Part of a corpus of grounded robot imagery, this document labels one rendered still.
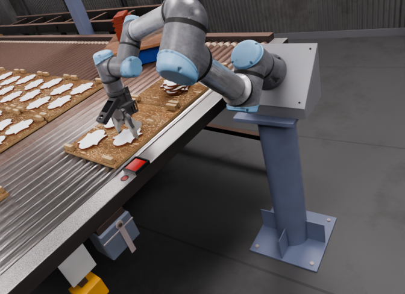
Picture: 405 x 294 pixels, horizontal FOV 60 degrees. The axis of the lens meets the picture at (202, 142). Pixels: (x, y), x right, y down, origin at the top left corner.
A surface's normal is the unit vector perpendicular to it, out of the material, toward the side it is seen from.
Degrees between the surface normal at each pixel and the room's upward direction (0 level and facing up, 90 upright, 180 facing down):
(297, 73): 45
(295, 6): 90
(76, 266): 90
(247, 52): 38
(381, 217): 0
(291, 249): 0
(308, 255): 0
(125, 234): 90
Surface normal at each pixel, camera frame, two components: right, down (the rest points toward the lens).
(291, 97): -0.55, -0.15
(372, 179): -0.24, -0.80
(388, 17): -0.51, 0.59
